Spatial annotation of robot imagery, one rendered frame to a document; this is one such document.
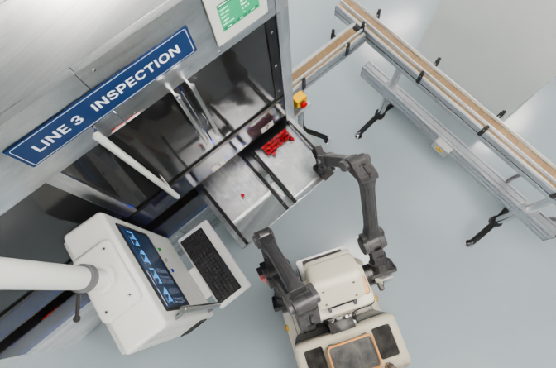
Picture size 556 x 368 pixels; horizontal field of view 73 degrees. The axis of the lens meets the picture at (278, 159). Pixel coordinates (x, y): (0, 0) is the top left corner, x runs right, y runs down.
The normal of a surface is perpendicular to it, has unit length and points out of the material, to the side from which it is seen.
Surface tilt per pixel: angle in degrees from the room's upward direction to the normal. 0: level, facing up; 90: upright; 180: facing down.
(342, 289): 48
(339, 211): 0
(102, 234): 0
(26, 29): 0
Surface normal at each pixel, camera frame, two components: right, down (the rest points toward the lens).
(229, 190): -0.07, -0.33
